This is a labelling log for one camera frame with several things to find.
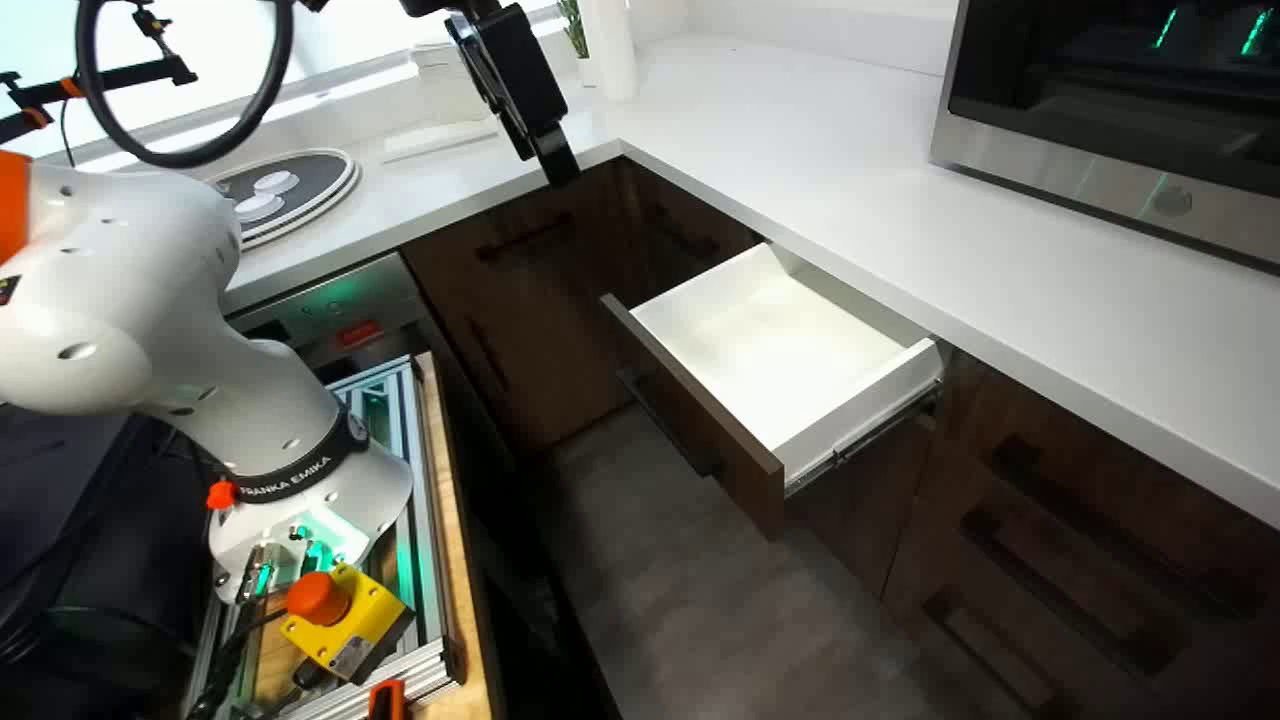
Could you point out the yellow emergency stop box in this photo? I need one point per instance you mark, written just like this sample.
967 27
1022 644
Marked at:
343 623

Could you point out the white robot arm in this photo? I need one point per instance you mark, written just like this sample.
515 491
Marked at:
112 301

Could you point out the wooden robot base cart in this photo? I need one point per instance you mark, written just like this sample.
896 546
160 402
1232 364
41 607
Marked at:
403 526

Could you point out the white paper towel roll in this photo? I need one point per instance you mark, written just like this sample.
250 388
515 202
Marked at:
609 44

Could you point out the stainless microwave oven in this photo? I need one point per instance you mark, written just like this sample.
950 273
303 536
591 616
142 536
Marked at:
1157 113

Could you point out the brown wood drawer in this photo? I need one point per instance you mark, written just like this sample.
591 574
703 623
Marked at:
523 289

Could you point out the open white drawer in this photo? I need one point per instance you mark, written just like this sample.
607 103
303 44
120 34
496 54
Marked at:
773 361

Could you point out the stainless dishwasher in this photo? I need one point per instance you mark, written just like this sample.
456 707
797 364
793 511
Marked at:
352 320

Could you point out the round black white plate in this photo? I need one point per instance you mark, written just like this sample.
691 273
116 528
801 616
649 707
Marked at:
286 194

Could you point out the dark lower cabinet drawers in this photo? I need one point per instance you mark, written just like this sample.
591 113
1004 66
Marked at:
1055 571

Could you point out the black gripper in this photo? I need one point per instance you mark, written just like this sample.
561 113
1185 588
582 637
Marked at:
515 77

